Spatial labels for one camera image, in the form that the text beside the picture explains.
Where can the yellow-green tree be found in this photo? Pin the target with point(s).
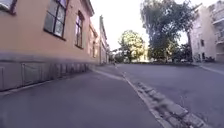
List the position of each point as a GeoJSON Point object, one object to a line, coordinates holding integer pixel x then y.
{"type": "Point", "coordinates": [131, 45]}

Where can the grey asphalt pavement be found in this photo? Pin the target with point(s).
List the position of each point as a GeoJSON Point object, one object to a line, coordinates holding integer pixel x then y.
{"type": "Point", "coordinates": [83, 103]}

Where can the tall dark tree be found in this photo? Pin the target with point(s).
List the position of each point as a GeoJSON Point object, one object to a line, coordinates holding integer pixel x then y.
{"type": "Point", "coordinates": [165, 26]}

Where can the cobblestone kerb strip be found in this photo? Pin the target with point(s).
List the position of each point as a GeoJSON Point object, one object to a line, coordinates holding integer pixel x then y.
{"type": "Point", "coordinates": [166, 108]}

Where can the grey asphalt road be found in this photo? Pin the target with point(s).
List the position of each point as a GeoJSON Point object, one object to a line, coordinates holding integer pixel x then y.
{"type": "Point", "coordinates": [186, 83]}

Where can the peach building with dark windows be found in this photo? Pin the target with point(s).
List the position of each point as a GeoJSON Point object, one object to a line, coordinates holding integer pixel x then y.
{"type": "Point", "coordinates": [26, 36]}

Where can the pale apartment building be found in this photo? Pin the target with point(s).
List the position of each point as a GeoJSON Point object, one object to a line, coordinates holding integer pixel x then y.
{"type": "Point", "coordinates": [208, 36]}

